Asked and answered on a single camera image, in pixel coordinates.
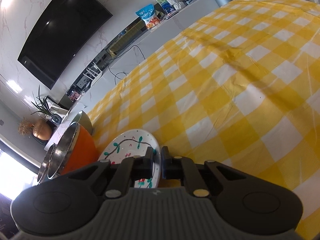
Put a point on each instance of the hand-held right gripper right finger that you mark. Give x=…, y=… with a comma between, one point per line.
x=164, y=163

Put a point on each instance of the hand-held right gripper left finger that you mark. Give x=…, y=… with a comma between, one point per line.
x=150, y=163

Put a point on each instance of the white painted plate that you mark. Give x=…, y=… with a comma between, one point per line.
x=130, y=140

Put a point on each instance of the green bowl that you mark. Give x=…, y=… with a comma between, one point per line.
x=84, y=120

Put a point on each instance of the stainless steel bowl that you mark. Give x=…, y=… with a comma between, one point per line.
x=46, y=165

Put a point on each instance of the orange bowl with steel inside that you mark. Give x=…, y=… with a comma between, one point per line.
x=85, y=150

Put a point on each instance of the yellow checked tablecloth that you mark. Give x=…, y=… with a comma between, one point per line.
x=225, y=92

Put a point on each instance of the pink floral box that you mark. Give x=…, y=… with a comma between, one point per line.
x=75, y=96

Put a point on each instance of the blue glass vase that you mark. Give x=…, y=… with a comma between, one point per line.
x=56, y=119

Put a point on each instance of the white card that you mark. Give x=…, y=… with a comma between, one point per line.
x=58, y=110

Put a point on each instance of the white router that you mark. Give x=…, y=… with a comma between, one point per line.
x=93, y=73

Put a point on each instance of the orange round vase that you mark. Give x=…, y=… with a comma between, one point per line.
x=42, y=130

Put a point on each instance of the green potted plant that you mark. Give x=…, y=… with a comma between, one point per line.
x=41, y=103

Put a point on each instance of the white marble television console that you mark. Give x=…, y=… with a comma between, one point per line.
x=162, y=33

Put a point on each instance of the dried flower bunch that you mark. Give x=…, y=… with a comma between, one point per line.
x=25, y=127

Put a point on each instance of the window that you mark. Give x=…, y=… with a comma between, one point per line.
x=12, y=170

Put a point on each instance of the blue and orange snack bag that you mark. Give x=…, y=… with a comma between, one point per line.
x=149, y=16

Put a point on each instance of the blue box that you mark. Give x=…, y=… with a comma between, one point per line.
x=168, y=7

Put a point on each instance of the black flat television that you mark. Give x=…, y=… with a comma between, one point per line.
x=62, y=30

